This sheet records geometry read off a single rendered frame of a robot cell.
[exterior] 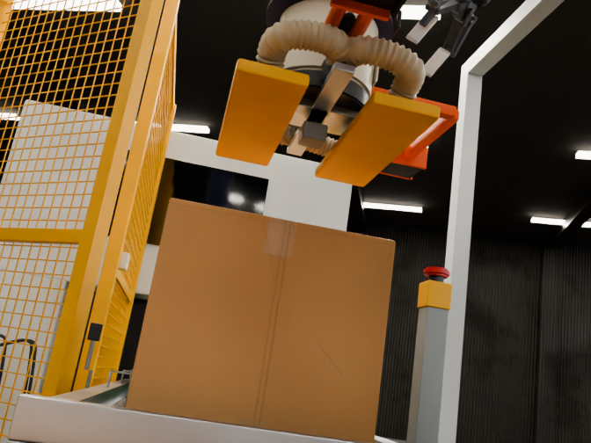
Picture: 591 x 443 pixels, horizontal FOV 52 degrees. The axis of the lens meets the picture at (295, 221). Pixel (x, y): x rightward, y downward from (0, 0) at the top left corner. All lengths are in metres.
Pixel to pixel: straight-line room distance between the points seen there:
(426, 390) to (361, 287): 0.62
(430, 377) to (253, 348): 0.72
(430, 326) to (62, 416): 0.99
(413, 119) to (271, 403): 0.49
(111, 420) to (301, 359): 0.31
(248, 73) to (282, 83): 0.05
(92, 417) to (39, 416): 0.07
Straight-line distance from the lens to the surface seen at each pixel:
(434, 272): 1.65
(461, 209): 4.36
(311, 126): 0.97
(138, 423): 0.92
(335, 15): 0.89
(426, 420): 1.62
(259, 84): 0.84
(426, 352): 1.62
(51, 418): 0.94
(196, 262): 1.01
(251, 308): 1.00
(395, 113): 0.87
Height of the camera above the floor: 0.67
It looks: 15 degrees up
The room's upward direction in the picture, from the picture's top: 9 degrees clockwise
